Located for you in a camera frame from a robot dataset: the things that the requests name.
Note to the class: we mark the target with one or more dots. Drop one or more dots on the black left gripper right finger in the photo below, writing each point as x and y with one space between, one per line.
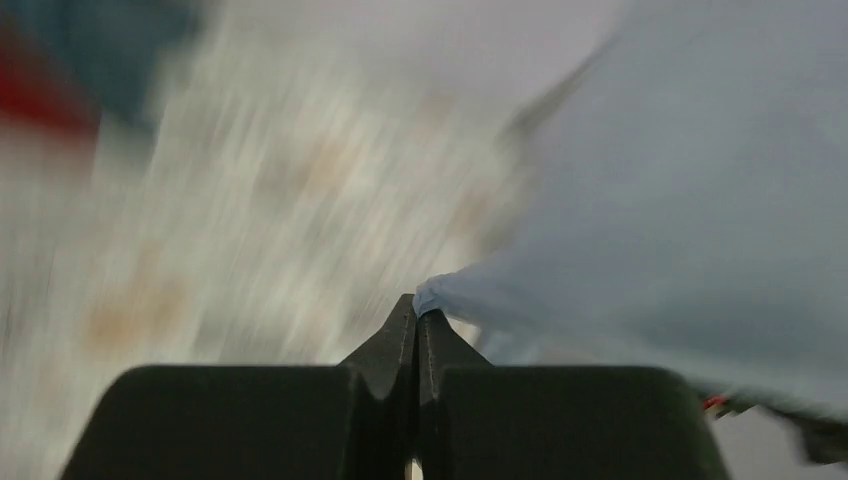
481 421

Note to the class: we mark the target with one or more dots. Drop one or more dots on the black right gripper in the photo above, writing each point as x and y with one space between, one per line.
820 440

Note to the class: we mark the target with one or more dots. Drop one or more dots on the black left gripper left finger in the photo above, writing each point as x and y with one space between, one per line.
351 420

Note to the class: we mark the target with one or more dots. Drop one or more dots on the light blue plastic trash bag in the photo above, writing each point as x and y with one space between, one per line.
691 207

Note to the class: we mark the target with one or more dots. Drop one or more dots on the floral patterned table mat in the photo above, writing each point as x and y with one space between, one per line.
290 197

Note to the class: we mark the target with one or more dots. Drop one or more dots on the grey-blue cloth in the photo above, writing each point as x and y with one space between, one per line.
111 49

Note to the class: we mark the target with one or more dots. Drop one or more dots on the red cloth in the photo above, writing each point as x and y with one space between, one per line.
36 93

